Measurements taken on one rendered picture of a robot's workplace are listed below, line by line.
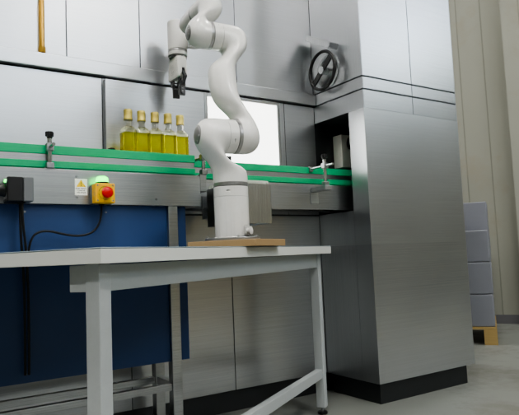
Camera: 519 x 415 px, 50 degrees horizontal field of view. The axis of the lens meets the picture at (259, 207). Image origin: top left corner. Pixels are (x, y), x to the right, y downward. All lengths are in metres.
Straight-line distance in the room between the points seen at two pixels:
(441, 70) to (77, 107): 1.92
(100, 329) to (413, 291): 1.92
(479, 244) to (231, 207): 2.86
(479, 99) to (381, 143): 3.14
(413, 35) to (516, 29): 2.76
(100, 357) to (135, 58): 1.63
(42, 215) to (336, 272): 1.50
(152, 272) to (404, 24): 2.14
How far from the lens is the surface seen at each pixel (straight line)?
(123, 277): 1.36
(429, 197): 3.04
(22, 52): 2.47
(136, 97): 2.55
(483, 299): 4.49
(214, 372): 2.67
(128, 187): 2.15
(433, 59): 3.27
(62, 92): 2.48
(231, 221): 1.89
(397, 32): 3.11
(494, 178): 5.75
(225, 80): 2.02
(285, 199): 2.61
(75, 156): 2.13
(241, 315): 2.71
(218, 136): 1.91
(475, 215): 4.84
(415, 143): 3.02
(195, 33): 2.08
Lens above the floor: 0.72
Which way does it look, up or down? 5 degrees up
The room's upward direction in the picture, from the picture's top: 2 degrees counter-clockwise
